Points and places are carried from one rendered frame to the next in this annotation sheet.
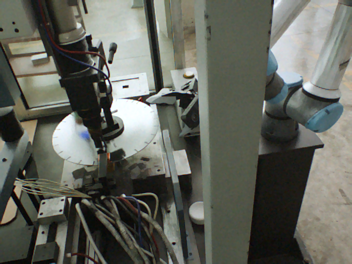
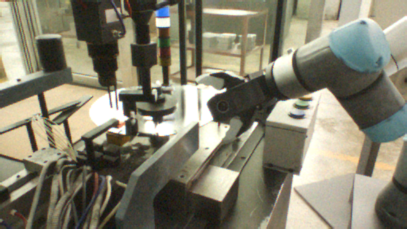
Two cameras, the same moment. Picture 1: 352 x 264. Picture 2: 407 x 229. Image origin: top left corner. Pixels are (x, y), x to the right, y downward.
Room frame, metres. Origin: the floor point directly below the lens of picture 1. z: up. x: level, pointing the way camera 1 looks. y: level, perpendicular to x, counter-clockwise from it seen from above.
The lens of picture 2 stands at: (0.23, -0.27, 1.28)
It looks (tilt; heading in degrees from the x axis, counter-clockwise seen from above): 25 degrees down; 31
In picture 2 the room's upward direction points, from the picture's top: straight up
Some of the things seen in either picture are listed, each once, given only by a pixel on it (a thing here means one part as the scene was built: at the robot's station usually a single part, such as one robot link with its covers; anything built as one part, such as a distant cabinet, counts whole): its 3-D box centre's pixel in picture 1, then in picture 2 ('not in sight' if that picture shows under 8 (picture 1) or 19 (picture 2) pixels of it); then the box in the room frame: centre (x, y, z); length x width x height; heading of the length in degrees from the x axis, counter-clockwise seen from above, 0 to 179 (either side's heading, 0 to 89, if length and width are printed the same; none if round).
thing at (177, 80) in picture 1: (189, 100); (292, 127); (1.12, -0.07, 0.82); 0.28 x 0.11 x 0.15; 5
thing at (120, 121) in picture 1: (105, 124); (156, 100); (0.82, 0.21, 0.96); 0.11 x 0.11 x 0.03
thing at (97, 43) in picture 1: (97, 73); (141, 20); (0.75, 0.18, 1.17); 0.06 x 0.05 x 0.20; 176
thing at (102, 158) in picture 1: (105, 172); (105, 140); (0.62, 0.20, 0.95); 0.10 x 0.03 x 0.07; 5
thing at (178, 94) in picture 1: (177, 97); (227, 83); (0.76, -0.01, 1.07); 0.09 x 0.02 x 0.05; 76
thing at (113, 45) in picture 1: (105, 53); (160, 1); (0.78, 0.16, 1.21); 0.08 x 0.06 x 0.03; 5
